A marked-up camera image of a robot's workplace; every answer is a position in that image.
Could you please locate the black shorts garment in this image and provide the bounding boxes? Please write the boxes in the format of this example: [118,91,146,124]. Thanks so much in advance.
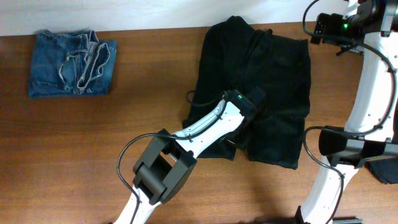
[182,16,311,169]

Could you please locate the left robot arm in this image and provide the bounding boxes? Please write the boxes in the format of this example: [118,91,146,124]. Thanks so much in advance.
[115,87,266,224]

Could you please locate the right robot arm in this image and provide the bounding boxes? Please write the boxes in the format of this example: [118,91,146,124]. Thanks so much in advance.
[295,0,397,223]

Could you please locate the dark garment with red trim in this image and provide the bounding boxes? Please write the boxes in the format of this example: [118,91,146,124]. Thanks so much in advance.
[367,158,397,184]

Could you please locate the folded blue denim jeans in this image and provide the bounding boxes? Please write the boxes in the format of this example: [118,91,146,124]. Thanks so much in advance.
[28,30,118,98]

